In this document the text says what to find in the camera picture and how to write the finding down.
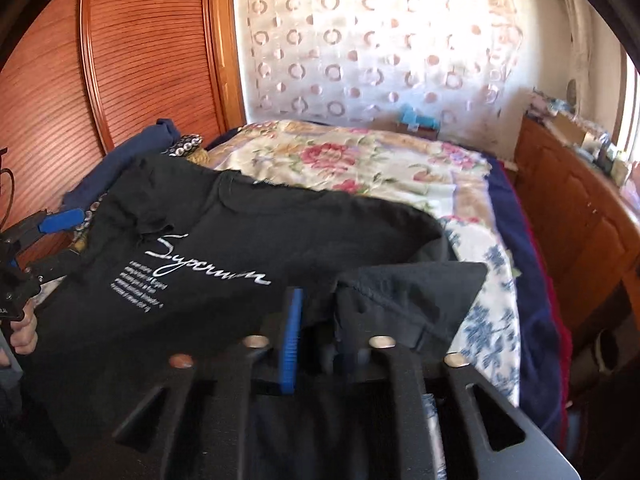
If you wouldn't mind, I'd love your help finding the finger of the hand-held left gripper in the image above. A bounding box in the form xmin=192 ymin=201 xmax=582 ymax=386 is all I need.
xmin=0 ymin=208 xmax=90 ymax=256
xmin=27 ymin=245 xmax=98 ymax=283

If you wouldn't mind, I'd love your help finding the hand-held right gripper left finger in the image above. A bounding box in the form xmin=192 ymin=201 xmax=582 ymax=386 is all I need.
xmin=65 ymin=287 xmax=306 ymax=480

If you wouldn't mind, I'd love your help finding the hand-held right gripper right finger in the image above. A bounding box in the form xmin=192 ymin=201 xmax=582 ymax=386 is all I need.
xmin=320 ymin=335 xmax=583 ymax=480

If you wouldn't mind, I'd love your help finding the black printed t-shirt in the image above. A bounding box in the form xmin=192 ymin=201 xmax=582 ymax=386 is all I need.
xmin=20 ymin=152 xmax=488 ymax=480

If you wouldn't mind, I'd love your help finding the person's left hand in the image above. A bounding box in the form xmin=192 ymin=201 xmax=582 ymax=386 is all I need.
xmin=7 ymin=310 xmax=39 ymax=357

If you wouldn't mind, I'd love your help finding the navy blue cloth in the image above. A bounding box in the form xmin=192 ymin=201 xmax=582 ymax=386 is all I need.
xmin=62 ymin=119 xmax=183 ymax=211

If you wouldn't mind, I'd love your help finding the white sheet with blue flowers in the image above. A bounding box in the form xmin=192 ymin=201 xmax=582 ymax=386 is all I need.
xmin=440 ymin=215 xmax=523 ymax=406

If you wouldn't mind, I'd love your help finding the black white patterned cloth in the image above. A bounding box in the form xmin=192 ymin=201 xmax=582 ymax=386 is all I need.
xmin=75 ymin=133 xmax=203 ymax=236

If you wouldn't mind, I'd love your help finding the navy blue blanket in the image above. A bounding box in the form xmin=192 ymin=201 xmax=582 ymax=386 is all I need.
xmin=487 ymin=165 xmax=566 ymax=441

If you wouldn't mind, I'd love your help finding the wooden louvered wardrobe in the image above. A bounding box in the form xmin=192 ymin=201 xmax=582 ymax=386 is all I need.
xmin=0 ymin=0 xmax=248 ymax=281

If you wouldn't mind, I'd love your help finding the floral blanket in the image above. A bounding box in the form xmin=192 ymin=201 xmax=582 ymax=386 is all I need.
xmin=207 ymin=120 xmax=496 ymax=233

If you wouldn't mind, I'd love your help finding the white bin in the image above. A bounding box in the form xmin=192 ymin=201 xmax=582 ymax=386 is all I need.
xmin=592 ymin=327 xmax=626 ymax=363

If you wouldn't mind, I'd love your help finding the wooden sideboard cabinet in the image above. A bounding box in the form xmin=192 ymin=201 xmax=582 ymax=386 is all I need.
xmin=512 ymin=110 xmax=640 ymax=361

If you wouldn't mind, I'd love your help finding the teal blue box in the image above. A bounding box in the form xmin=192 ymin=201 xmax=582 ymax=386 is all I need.
xmin=397 ymin=104 xmax=441 ymax=133

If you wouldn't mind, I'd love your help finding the white curtain with circles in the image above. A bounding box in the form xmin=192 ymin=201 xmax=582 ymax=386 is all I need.
xmin=235 ymin=0 xmax=526 ymax=131

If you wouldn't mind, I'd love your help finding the cardboard box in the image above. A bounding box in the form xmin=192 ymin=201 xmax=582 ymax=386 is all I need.
xmin=547 ymin=110 xmax=593 ymax=147

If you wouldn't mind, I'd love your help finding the clutter of small bottles and boxes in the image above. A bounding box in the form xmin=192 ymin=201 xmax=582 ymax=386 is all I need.
xmin=525 ymin=80 xmax=640 ymax=186

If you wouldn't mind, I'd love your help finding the window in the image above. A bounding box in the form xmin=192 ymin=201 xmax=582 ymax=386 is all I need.
xmin=617 ymin=50 xmax=640 ymax=161

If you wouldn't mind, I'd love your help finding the black metal scroll frame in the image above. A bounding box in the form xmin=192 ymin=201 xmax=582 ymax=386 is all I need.
xmin=0 ymin=147 xmax=14 ymax=233

